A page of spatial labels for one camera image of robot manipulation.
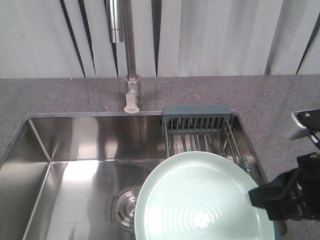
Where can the light green round plate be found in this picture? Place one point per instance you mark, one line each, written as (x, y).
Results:
(199, 195)

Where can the grey sink drying rack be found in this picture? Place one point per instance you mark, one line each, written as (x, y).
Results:
(210, 128)

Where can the white pleated curtain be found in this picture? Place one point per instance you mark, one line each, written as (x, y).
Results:
(173, 38)

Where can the chrome kitchen faucet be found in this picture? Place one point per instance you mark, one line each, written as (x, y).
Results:
(120, 27)

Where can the stainless steel sink basin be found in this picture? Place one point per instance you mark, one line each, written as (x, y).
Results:
(61, 173)

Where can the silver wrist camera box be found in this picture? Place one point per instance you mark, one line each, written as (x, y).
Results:
(301, 124)

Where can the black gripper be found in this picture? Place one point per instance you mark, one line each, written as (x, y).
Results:
(294, 194)

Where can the steel sink drain strainer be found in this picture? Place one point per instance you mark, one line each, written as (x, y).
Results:
(124, 207)

